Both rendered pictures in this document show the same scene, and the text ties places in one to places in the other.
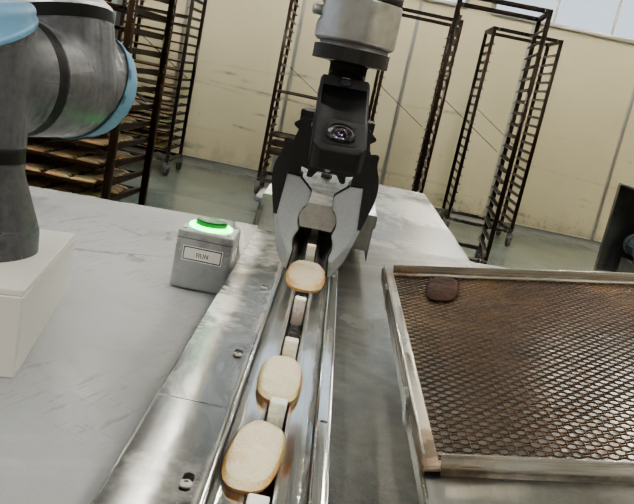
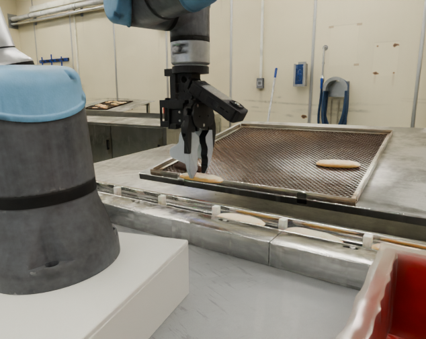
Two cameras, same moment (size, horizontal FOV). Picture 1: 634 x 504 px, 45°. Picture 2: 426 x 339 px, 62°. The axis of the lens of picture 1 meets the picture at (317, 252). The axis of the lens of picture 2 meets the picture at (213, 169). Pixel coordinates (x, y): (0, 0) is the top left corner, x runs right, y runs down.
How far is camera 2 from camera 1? 0.65 m
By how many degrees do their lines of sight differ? 56
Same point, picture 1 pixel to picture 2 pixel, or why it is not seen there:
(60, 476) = (300, 291)
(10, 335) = (186, 270)
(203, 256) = not seen: hidden behind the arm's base
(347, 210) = (209, 141)
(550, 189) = not seen: outside the picture
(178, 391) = (267, 237)
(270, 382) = (252, 220)
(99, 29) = not seen: hidden behind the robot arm
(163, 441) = (317, 247)
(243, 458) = (324, 236)
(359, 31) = (207, 57)
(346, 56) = (204, 70)
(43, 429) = (252, 290)
